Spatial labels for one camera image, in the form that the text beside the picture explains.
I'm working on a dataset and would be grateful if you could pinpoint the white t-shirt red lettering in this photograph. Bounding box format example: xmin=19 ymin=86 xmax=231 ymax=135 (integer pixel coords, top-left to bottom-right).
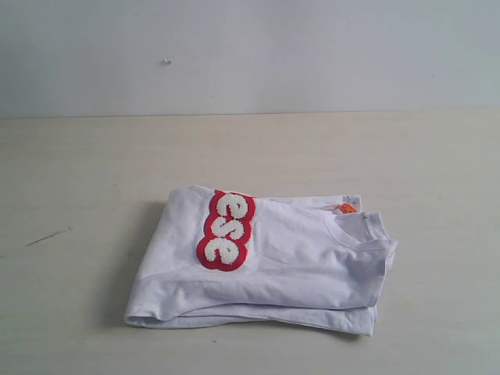
xmin=124 ymin=185 xmax=398 ymax=336

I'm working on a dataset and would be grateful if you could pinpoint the orange neck label tag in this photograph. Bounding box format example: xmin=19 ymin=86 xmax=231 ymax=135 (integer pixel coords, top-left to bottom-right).
xmin=338 ymin=202 xmax=358 ymax=214

